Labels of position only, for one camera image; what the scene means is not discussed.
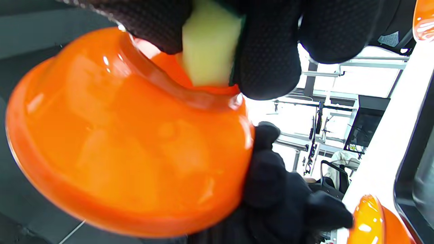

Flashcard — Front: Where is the dark brown serving tray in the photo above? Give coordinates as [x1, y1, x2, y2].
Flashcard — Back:
[393, 71, 434, 244]

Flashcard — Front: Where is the orange plastic bowl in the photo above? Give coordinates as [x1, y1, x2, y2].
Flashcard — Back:
[348, 194, 417, 244]
[5, 27, 255, 238]
[413, 0, 434, 43]

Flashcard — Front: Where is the black chair with white cloth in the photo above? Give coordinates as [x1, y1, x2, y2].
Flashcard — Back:
[319, 151, 360, 201]

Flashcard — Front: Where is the green and yellow sponge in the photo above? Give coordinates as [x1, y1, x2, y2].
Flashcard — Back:
[181, 0, 244, 87]

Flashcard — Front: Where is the person's right hand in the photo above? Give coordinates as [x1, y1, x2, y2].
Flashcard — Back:
[58, 0, 417, 100]

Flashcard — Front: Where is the person's left hand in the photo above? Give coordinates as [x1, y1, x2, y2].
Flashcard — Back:
[189, 121, 355, 244]

